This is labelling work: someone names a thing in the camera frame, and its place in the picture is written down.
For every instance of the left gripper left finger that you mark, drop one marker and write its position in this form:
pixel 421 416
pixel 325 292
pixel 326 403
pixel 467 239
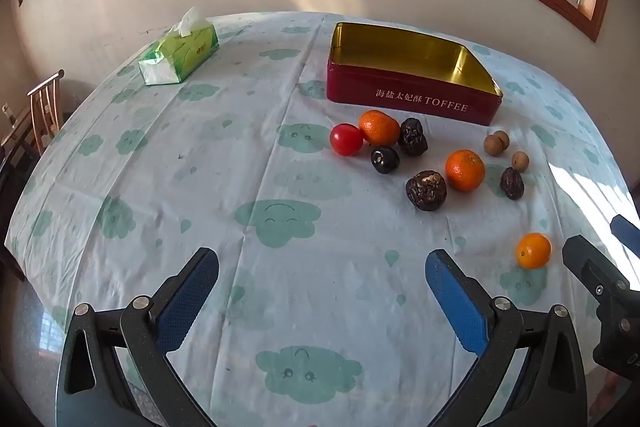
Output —
pixel 92 389

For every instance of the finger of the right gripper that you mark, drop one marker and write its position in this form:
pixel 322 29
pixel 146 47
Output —
pixel 627 233
pixel 596 273

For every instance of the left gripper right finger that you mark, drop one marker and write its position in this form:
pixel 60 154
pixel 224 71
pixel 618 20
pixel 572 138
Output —
pixel 551 387

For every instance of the orange mandarin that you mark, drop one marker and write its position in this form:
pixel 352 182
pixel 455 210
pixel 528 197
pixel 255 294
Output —
pixel 378 128
pixel 533 251
pixel 465 171

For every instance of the large wrinkled dark date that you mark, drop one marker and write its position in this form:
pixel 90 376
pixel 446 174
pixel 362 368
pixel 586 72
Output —
pixel 427 190

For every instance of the small dark date right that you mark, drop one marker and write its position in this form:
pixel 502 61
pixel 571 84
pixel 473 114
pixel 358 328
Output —
pixel 512 184

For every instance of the brown longan right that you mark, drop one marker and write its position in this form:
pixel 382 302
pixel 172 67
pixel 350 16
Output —
pixel 520 161

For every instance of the brown longan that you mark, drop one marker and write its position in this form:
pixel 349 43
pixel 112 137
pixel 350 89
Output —
pixel 520 161
pixel 503 138
pixel 493 146

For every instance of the brown longan behind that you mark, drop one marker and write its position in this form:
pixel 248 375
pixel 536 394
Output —
pixel 503 138

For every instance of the brown longan left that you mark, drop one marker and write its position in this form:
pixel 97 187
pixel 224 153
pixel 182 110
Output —
pixel 493 146

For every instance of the wrinkled dark date top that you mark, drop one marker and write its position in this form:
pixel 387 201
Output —
pixel 412 140

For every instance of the shiny black plum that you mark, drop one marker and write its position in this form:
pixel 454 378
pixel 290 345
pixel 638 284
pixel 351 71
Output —
pixel 384 159

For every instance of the red gold toffee tin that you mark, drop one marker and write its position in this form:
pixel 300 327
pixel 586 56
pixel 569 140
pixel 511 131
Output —
pixel 401 69

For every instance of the cloud pattern tablecloth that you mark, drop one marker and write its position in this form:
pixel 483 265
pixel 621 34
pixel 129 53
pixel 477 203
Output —
pixel 321 315

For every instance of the red cherry tomato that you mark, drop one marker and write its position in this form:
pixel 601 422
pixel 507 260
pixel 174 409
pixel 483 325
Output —
pixel 346 139

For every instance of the wooden chair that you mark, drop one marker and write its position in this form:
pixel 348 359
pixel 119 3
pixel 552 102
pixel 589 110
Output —
pixel 36 126

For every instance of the green tissue box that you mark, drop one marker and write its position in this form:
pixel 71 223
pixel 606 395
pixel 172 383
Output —
pixel 187 45

